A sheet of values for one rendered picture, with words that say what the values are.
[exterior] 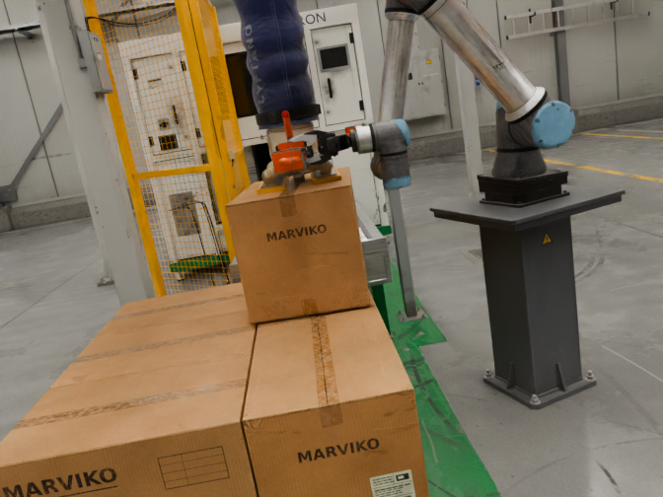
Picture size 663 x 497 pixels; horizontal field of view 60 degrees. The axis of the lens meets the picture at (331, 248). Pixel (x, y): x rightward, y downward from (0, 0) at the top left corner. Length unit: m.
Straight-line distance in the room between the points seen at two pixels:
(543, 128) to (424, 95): 9.35
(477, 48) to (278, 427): 1.24
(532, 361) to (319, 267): 0.90
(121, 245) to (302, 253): 1.70
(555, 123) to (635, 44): 11.09
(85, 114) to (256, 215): 1.69
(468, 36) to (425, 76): 9.39
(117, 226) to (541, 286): 2.21
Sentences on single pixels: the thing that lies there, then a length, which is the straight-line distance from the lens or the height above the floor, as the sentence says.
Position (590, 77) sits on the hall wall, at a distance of 12.62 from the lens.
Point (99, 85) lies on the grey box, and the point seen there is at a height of 1.50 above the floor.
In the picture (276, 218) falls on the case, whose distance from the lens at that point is 1.82.
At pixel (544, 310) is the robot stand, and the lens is 2.27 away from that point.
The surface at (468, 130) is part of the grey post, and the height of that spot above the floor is 0.80.
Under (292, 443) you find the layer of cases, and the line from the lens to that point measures 1.40.
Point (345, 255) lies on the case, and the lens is 1.83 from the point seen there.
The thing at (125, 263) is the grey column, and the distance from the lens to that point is 3.39.
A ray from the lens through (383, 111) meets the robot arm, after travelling 1.99.
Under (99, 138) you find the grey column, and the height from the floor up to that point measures 1.24.
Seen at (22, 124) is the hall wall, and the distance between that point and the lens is 12.42.
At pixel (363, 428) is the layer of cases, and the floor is 0.47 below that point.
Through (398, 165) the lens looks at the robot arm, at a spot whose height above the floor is 0.98.
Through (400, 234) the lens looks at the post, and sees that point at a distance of 3.13.
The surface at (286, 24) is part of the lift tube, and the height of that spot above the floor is 1.48.
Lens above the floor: 1.18
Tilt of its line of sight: 13 degrees down
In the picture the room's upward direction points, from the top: 10 degrees counter-clockwise
